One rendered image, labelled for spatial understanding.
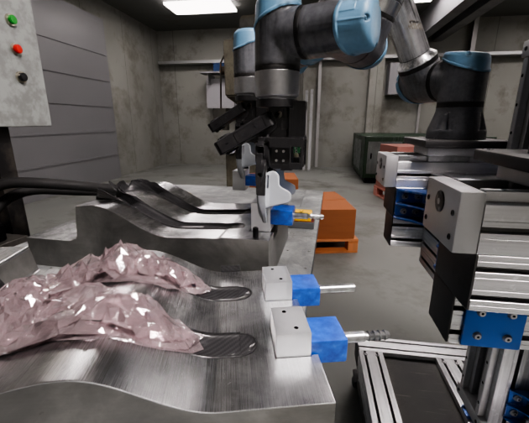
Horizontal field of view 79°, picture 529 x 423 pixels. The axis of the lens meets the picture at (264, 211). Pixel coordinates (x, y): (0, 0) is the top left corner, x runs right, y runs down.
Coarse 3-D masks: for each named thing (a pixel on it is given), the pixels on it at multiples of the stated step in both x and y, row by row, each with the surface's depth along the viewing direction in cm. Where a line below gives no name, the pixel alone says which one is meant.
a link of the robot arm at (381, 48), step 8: (384, 0) 52; (392, 0) 52; (400, 0) 53; (384, 8) 52; (392, 8) 53; (400, 8) 54; (384, 16) 53; (392, 16) 54; (384, 24) 54; (392, 24) 55; (384, 32) 55; (384, 40) 56; (376, 48) 55; (384, 48) 58; (368, 56) 55; (376, 56) 57; (384, 56) 61; (352, 64) 56; (360, 64) 57; (368, 64) 58; (376, 64) 61
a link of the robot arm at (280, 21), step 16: (272, 0) 48; (288, 0) 48; (256, 16) 51; (272, 16) 49; (288, 16) 48; (256, 32) 51; (272, 32) 49; (288, 32) 48; (256, 48) 52; (272, 48) 50; (288, 48) 50; (256, 64) 53; (272, 64) 51; (288, 64) 51
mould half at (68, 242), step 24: (144, 192) 73; (96, 216) 61; (120, 216) 60; (144, 216) 64; (168, 216) 68; (192, 216) 72; (216, 216) 71; (240, 216) 70; (48, 240) 65; (72, 240) 63; (96, 240) 62; (144, 240) 60; (168, 240) 59; (192, 240) 58; (216, 240) 57; (240, 240) 56; (264, 240) 55; (48, 264) 66; (216, 264) 58; (240, 264) 57; (264, 264) 56
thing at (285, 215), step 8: (256, 200) 60; (256, 208) 59; (272, 208) 60; (280, 208) 60; (288, 208) 60; (256, 216) 59; (272, 216) 59; (280, 216) 58; (288, 216) 58; (296, 216) 59; (304, 216) 59; (312, 216) 59; (320, 216) 59; (256, 224) 60; (264, 224) 59; (272, 224) 59; (280, 224) 59; (288, 224) 59
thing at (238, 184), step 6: (234, 174) 88; (246, 174) 89; (252, 174) 91; (234, 180) 89; (240, 180) 88; (246, 180) 88; (252, 180) 88; (234, 186) 89; (240, 186) 89; (246, 186) 90
